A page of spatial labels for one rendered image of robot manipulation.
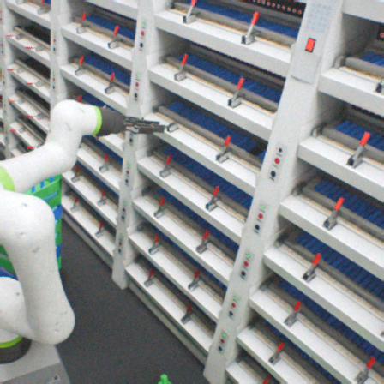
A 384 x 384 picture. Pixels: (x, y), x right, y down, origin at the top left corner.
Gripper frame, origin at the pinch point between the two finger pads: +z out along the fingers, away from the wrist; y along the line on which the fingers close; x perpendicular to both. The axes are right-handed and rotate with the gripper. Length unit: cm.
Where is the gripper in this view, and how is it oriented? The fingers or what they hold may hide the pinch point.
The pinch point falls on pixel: (154, 126)
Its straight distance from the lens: 156.5
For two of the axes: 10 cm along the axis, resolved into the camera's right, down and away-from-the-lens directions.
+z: 6.9, -0.5, 7.2
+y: 6.5, 4.8, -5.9
